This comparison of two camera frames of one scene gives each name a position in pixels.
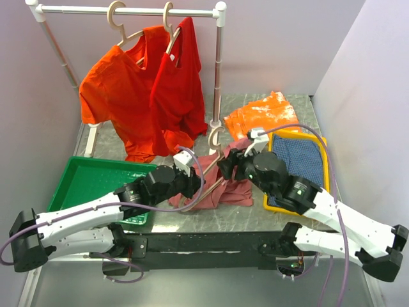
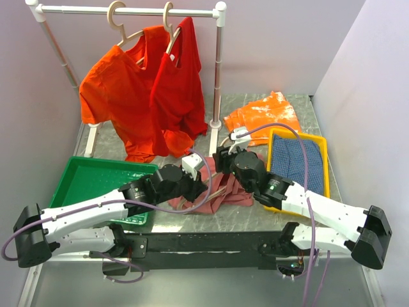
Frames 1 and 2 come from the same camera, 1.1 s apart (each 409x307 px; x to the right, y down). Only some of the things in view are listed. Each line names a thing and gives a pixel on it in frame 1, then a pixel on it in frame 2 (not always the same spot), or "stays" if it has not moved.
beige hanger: [220, 157] to [209, 180]
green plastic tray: [83, 179] stays
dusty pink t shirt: [214, 191] stays
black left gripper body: [181, 180] stays
